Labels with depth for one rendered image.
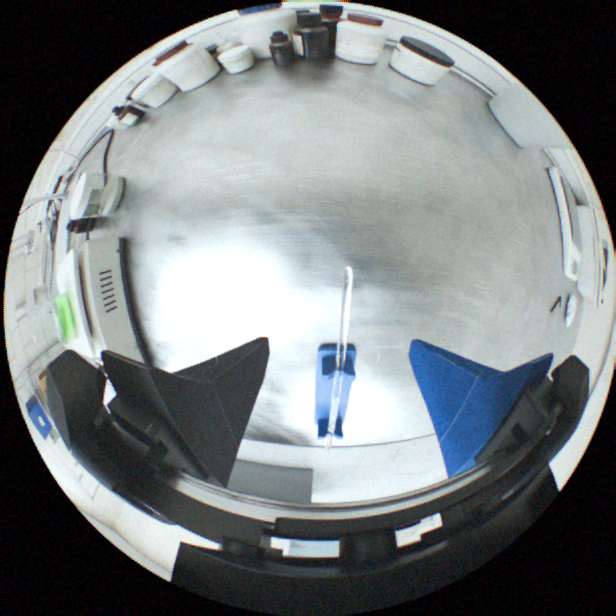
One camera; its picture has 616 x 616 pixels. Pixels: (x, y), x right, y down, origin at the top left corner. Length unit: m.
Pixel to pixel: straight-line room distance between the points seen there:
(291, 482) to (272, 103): 0.47
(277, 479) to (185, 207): 0.37
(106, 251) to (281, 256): 0.20
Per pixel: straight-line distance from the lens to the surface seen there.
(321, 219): 0.16
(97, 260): 0.25
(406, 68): 0.30
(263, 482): 0.35
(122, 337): 0.27
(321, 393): 0.20
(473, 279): 0.23
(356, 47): 0.29
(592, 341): 1.17
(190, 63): 0.31
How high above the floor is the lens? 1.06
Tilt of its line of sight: 72 degrees down
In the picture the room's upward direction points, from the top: 174 degrees counter-clockwise
